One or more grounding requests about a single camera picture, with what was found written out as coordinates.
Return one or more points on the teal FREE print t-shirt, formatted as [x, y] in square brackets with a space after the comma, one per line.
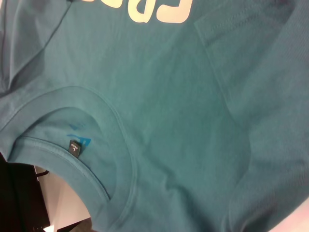
[169, 108]

